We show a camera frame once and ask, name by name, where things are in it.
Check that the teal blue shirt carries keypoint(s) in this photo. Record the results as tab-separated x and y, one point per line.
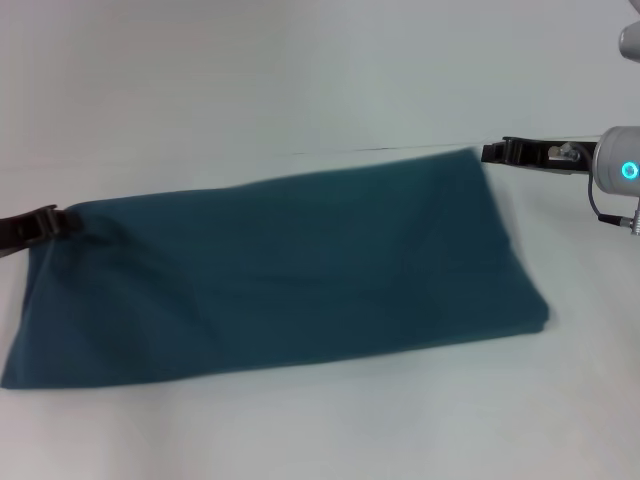
280	270

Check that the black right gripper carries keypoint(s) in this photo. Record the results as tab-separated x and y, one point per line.
560	157

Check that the right wrist camera housing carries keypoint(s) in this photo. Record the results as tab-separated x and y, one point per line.
631	42

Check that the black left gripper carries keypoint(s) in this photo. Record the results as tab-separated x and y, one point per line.
12	232

